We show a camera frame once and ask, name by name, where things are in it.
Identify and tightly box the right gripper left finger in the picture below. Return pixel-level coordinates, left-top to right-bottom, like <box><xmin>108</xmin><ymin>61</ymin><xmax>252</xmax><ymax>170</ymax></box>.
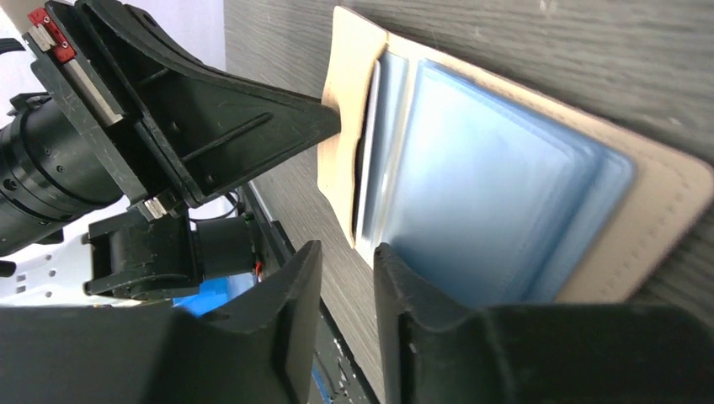
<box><xmin>1</xmin><ymin>241</ymin><xmax>322</xmax><ymax>403</ymax></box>

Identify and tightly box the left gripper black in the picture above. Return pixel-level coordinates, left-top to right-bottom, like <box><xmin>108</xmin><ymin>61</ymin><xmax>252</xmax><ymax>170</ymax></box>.
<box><xmin>1</xmin><ymin>1</ymin><xmax>190</xmax><ymax>257</ymax></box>

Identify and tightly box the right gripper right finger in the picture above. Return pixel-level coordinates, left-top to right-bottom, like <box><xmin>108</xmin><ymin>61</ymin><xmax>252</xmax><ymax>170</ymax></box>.
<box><xmin>374</xmin><ymin>243</ymin><xmax>713</xmax><ymax>403</ymax></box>

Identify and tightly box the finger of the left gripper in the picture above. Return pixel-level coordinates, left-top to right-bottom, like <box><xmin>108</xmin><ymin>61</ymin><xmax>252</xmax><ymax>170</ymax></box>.
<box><xmin>75</xmin><ymin>1</ymin><xmax>341</xmax><ymax>207</ymax></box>

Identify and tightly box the beige leather card holder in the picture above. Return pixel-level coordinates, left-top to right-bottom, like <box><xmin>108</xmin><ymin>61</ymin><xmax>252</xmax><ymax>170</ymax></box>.
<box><xmin>317</xmin><ymin>6</ymin><xmax>713</xmax><ymax>302</ymax></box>

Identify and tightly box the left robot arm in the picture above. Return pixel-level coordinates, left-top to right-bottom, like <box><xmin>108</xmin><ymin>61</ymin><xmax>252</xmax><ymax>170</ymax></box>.
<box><xmin>1</xmin><ymin>1</ymin><xmax>341</xmax><ymax>300</ymax></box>

